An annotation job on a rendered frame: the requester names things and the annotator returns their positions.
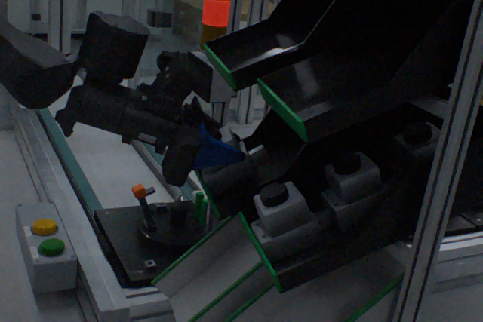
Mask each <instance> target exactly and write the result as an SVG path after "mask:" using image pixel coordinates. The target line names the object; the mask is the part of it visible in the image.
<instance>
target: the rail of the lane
mask: <svg viewBox="0 0 483 322"><path fill-rule="evenodd" d="M15 118H16V119H15V134H16V136H15V145H16V147H17V151H18V152H19V155H20V159H21V161H22V163H23V166H24V168H25V171H26V174H27V176H28V179H29V182H30V185H31V186H32V190H33V193H34V195H35V199H36V200H37V203H44V202H50V201H52V202H54V205H55V207H56V208H57V211H58V213H59V215H60V218H61V220H62V223H63V225H64V228H65V230H66V233H67V234H68V237H69V240H70V242H71V244H72V247H73V249H74V251H75V254H76V256H77V287H76V288H72V289H69V290H70V293H71V294H72V298H73V300H74V303H75V306H76V308H77V311H78V316H79V319H80V321H81V322H130V313H131V307H130V305H129V303H128V301H127V299H126V297H125V294H124V292H123V290H122V288H121V287H120V285H119V283H118V281H117V277H116V276H115V273H114V271H113V270H112V267H111V265H110V264H109V261H112V250H111V248H110V247H109V245H108V243H107V241H106V239H105V237H104V236H103V235H99V236H98V240H97V237H96V235H95V234H94V231H93V229H92V228H91V225H90V223H89V221H88V219H87V217H86V215H85V212H84V211H83V209H82V207H81V205H80V203H79V202H78V199H77V197H76V194H75V192H74V190H73V188H72V186H71V184H70V182H69V180H68V178H67V176H66V174H65V171H64V169H63V167H62V166H61V164H60V162H59V160H58V158H57V156H56V154H55V152H54V150H53V148H52V146H51V144H50V142H49V140H48V138H47V136H46V134H45V131H44V129H43V127H42V126H41V124H40V122H39V120H38V118H37V114H36V113H35V110H34V109H28V108H26V111H23V108H19V109H15Z"/></svg>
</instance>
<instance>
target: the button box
mask: <svg viewBox="0 0 483 322"><path fill-rule="evenodd" d="M38 219H52V220H53V221H55V222H56V223H57V229H56V231H55V232H53V233H50V234H47V235H40V234H38V233H36V232H34V231H33V223H34V222H35V221H37V220H38ZM16 233H17V238H18V241H19V244H20V248H21V250H22V254H23V258H24V261H25V264H26V269H27V271H28V275H29V279H30V282H31V285H32V289H33V292H34V294H39V293H47V292H52V291H58V290H66V289H72V288H76V287H77V256H76V254H75V251H74V249H73V247H72V244H71V242H70V240H69V237H68V234H67V233H66V230H65V228H64V225H63V223H62V220H61V218H60V215H59V213H58V211H57V208H56V207H55V205H54V202H52V201H50V202H44V203H36V204H19V205H17V206H16ZM50 238H56V239H59V240H61V241H63V242H64V244H65V250H64V251H63V252H62V253H60V254H57V255H53V256H49V255H45V254H43V253H41V252H40V250H39V244H40V243H41V242H42V241H44V240H47V239H50Z"/></svg>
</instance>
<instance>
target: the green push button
mask: <svg viewBox="0 0 483 322"><path fill-rule="evenodd" d="M39 250H40V252H41V253H43V254H45V255H49V256H53V255H57V254H60V253H62V252H63V251H64V250H65V244H64V242H63V241H61V240H59V239H56V238H50V239H47V240H44V241H42V242H41V243H40V244H39Z"/></svg>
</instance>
